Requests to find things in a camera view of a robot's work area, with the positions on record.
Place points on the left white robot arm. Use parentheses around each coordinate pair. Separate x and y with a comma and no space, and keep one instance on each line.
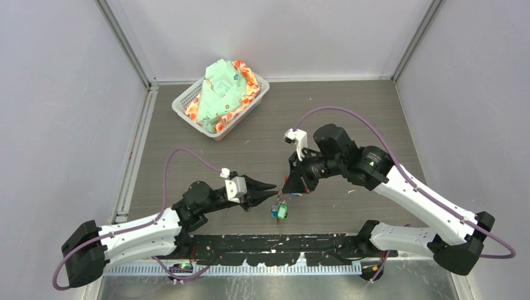
(91,249)

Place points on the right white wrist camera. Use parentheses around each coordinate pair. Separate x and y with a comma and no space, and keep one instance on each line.
(299,138)

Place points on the orange floral cloth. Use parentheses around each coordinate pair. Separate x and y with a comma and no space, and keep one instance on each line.
(252,90)

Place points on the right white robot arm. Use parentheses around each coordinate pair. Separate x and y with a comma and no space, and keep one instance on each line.
(450,236)

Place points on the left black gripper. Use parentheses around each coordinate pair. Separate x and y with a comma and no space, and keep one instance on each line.
(256,187)

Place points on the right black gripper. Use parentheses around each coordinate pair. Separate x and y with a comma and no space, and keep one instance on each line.
(299,180)

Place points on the white plastic basket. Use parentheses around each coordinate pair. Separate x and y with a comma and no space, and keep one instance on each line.
(185,98)

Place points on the white slotted cable duct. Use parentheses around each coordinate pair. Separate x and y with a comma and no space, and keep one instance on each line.
(298,269)

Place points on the green floral cloth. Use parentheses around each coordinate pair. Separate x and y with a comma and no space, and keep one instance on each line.
(222,90)

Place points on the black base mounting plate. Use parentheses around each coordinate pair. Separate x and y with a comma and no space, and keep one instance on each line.
(273,249)

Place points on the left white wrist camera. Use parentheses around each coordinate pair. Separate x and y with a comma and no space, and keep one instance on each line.
(235,185)

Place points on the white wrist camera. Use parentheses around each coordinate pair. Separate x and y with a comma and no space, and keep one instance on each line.
(235,185)
(299,138)

